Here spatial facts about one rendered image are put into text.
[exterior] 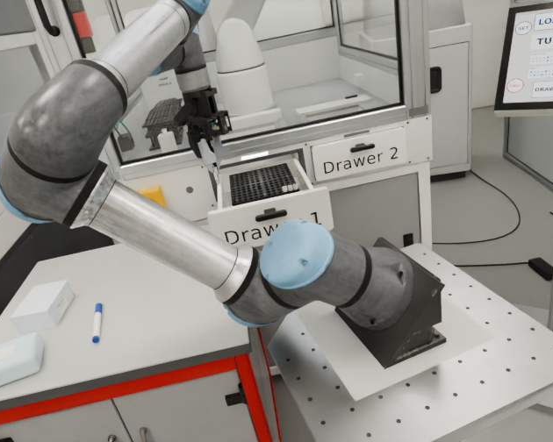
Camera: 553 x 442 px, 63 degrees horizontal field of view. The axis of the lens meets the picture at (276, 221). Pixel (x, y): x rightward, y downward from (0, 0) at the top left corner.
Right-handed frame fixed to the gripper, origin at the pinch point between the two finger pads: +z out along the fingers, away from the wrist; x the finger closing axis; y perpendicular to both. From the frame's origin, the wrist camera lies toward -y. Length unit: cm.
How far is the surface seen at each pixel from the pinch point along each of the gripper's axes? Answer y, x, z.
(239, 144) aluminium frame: -6.8, 17.0, 0.6
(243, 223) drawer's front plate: 15.9, -7.9, 9.8
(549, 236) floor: 49, 162, 102
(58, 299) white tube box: -15.2, -43.5, 17.5
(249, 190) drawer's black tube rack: 5.6, 5.6, 8.9
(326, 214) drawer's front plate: 29.4, 6.7, 12.7
